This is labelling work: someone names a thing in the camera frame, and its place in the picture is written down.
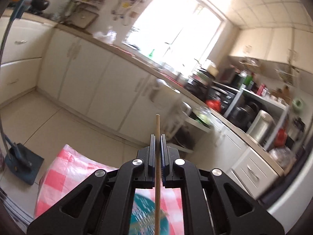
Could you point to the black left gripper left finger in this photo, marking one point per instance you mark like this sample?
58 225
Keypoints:
103 202

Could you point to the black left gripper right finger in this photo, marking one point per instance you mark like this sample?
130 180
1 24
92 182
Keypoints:
212 202

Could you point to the bamboo chopstick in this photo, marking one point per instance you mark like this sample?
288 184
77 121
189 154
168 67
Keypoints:
157 179

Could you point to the cream kitchen base cabinets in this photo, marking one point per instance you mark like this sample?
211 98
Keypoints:
95 81

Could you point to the bright kitchen window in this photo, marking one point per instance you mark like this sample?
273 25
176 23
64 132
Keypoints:
176 34

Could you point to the teal perforated utensil holder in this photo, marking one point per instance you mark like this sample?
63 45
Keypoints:
143 214

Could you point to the red white checkered tablecloth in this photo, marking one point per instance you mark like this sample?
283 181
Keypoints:
70 168

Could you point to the cream drawer cabinet unit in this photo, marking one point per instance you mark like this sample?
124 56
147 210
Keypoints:
244 160

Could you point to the stainless steel pot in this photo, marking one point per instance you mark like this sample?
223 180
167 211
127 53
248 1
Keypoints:
260 126

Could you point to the black kettle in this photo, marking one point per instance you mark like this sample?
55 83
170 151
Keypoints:
38 6

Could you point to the blue dustpan with handle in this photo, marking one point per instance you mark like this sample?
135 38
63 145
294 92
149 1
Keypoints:
20 160

